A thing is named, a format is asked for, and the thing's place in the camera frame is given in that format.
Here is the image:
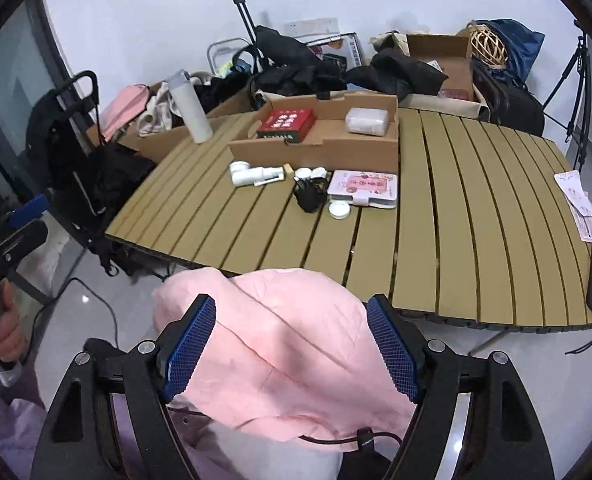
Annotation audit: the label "black floor cable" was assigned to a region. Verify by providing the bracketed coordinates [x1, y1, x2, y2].
[30, 277, 173, 357]

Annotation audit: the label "woven rattan ball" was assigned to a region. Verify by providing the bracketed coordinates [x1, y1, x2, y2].
[468, 22, 509, 69]

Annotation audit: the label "beige tote bag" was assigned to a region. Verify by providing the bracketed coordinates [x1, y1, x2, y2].
[370, 31, 409, 54]

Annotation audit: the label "pink bag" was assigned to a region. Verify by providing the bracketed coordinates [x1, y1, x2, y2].
[100, 85, 151, 142]

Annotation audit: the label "white plastic pipe fitting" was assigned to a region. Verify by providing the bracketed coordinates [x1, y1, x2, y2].
[229, 161, 290, 189]

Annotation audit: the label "large cardboard box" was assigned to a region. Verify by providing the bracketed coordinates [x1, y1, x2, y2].
[86, 80, 257, 163]

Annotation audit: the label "black charger with cable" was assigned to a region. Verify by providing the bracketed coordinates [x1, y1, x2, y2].
[294, 178, 331, 213]

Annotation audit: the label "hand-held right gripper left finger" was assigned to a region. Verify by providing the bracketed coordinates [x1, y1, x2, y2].
[28, 294, 217, 480]

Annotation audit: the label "black backpack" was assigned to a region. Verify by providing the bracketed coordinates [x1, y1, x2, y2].
[473, 67, 546, 136]

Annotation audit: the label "black telescoping trolley handle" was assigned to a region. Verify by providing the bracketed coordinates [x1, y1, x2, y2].
[219, 0, 273, 68]

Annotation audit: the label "black folding cart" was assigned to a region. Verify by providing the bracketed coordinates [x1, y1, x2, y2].
[26, 71, 102, 206]

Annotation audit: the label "white thermos bottle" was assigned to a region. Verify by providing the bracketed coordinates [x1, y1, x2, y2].
[168, 69, 214, 144]

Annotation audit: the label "person's left forearm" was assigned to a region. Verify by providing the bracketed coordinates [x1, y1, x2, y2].
[0, 352, 47, 480]

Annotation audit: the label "blue bag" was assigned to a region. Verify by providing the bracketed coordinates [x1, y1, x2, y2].
[476, 19, 545, 83]

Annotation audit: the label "person's left hand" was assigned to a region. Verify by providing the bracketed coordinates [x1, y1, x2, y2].
[0, 280, 28, 365]

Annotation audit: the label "shallow cardboard tray box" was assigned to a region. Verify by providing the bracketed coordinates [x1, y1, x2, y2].
[228, 91, 401, 175]

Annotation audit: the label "black jacket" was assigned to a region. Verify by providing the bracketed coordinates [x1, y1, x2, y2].
[346, 49, 449, 103]

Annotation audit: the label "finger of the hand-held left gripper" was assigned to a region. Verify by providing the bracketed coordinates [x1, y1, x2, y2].
[7, 195, 51, 233]
[0, 221, 50, 267]

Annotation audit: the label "pink cloth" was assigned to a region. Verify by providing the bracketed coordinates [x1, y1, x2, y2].
[152, 267, 419, 443]

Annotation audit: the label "pink patterned paper sheet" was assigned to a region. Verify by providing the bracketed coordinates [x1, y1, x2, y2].
[554, 170, 588, 201]

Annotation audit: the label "glass sliding door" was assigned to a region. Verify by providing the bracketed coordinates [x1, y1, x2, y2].
[0, 0, 77, 281]

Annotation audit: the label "black fabric trolley bag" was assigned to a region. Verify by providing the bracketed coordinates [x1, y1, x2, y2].
[248, 25, 349, 98]

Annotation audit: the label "black tripod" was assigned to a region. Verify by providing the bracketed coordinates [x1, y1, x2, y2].
[543, 20, 592, 171]

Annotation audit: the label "pink patterned case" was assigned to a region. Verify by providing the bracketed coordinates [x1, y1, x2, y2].
[327, 170, 399, 209]

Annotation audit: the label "pink paper slip stack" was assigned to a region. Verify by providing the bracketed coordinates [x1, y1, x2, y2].
[567, 192, 592, 243]

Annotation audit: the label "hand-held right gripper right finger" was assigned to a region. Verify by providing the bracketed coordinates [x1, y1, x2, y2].
[366, 294, 556, 480]

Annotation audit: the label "red flat box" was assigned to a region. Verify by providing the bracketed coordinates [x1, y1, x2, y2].
[256, 107, 317, 144]

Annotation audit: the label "open cardboard box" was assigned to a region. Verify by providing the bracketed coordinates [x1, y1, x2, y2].
[406, 34, 481, 106]

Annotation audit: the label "printed appliance box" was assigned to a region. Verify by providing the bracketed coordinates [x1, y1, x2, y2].
[303, 32, 367, 68]

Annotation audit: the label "black clothing pile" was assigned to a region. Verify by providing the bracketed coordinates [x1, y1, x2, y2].
[71, 142, 157, 277]

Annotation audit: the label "white wall outlets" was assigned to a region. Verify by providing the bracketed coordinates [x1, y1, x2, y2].
[283, 18, 339, 38]

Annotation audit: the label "clear plastic box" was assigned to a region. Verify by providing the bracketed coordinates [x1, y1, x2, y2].
[345, 108, 395, 136]

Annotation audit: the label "beige garment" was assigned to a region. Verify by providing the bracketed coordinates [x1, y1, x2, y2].
[138, 80, 187, 137]

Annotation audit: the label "white metal frame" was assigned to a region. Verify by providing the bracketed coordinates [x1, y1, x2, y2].
[207, 39, 249, 77]

